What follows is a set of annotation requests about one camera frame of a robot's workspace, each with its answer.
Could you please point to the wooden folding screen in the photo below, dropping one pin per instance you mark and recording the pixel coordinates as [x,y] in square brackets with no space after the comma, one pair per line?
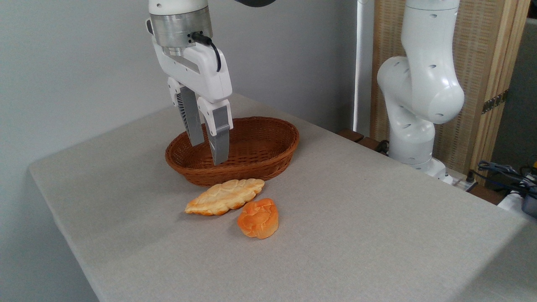
[478,63]

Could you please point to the metal screen hinge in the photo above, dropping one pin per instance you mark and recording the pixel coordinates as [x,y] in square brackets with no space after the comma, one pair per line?
[495,102]

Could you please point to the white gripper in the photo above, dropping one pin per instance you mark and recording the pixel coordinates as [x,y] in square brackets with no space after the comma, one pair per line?
[201,71]

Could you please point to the white vertical pole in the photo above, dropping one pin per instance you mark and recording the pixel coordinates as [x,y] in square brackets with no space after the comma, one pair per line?
[361,63]

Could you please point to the long braided bread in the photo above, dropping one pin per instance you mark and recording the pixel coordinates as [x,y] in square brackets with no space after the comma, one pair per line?
[224,196]

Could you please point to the brown wooden block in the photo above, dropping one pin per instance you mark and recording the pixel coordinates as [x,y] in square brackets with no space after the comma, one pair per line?
[350,135]
[369,143]

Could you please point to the round orange bread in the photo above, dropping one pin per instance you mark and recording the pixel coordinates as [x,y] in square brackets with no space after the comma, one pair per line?
[258,219]

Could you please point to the brown wicker basket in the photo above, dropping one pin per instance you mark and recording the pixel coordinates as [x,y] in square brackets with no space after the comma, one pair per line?
[251,167]

